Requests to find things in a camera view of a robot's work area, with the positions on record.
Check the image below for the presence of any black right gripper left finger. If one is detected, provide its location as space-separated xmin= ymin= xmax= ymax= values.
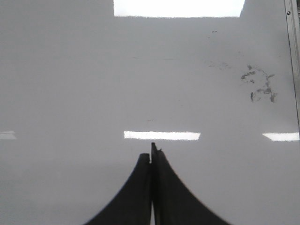
xmin=86 ymin=153 xmax=151 ymax=225

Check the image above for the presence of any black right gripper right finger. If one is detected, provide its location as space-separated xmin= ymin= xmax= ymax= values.
xmin=151 ymin=142 xmax=229 ymax=225

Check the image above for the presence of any white whiteboard with aluminium frame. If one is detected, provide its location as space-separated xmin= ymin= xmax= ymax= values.
xmin=0 ymin=0 xmax=300 ymax=225

